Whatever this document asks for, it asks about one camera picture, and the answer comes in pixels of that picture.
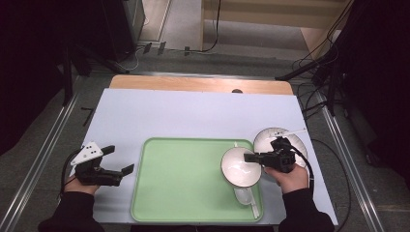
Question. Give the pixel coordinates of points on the light wooden furniture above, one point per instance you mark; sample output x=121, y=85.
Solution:
x=274, y=13

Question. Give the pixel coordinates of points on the white plate with dark rim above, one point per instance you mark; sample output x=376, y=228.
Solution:
x=264, y=141

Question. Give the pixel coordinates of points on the metal floor rail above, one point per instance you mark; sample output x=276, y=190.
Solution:
x=351, y=161
x=38, y=154

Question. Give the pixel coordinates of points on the dark cabinet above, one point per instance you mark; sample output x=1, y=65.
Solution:
x=125, y=25

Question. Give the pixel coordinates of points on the green plastic tray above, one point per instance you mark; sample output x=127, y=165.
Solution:
x=180, y=187

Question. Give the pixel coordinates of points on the wooden table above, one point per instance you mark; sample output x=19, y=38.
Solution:
x=180, y=83

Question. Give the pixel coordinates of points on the black stand with legs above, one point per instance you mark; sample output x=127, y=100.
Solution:
x=67, y=80

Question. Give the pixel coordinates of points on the person's left hand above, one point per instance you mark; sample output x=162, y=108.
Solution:
x=81, y=190

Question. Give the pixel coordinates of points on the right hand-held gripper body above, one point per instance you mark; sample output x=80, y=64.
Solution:
x=280, y=158

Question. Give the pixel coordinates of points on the person's right hand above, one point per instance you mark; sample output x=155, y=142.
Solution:
x=293, y=180

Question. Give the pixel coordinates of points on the dark round table grommet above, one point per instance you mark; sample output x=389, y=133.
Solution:
x=237, y=91

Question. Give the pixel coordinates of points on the white bowl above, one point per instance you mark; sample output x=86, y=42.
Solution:
x=240, y=169

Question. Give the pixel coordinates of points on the white ceramic spoon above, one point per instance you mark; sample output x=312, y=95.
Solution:
x=243, y=195

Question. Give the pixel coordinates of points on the pale table mat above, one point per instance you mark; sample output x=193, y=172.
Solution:
x=193, y=112

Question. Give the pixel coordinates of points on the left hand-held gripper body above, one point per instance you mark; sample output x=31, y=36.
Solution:
x=86, y=154

